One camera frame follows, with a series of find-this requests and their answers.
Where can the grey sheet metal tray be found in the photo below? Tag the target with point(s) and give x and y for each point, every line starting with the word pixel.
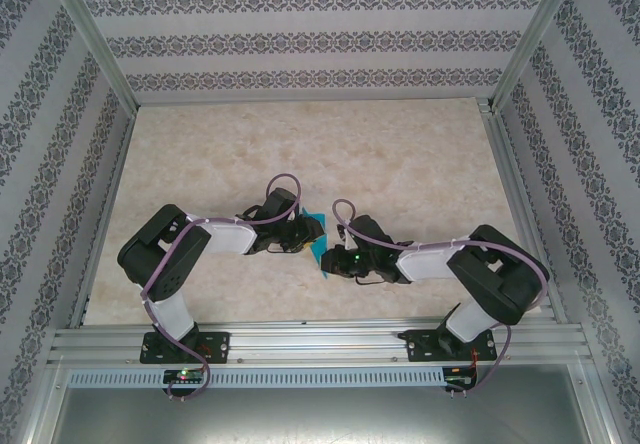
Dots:
pixel 320 419

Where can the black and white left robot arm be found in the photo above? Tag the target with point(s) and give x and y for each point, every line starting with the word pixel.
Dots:
pixel 160 254

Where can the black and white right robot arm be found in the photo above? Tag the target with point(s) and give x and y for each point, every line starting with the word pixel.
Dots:
pixel 500 274

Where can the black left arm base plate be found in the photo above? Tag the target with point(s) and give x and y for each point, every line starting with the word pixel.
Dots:
pixel 217 346

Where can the aluminium mounting rail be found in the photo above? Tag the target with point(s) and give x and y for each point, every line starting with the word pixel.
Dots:
pixel 320 344

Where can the teal paper sheet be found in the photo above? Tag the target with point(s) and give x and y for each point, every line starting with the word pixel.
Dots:
pixel 318 259

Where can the aluminium frame post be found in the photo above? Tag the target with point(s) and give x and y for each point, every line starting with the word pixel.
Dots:
pixel 536 34
pixel 91 34

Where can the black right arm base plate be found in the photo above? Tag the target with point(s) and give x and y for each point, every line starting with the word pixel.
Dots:
pixel 420 346

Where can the aluminium side rail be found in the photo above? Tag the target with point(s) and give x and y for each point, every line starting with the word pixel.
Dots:
pixel 104 214
pixel 522 214

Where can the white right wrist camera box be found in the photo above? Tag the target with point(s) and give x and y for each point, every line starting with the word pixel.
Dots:
pixel 346 235

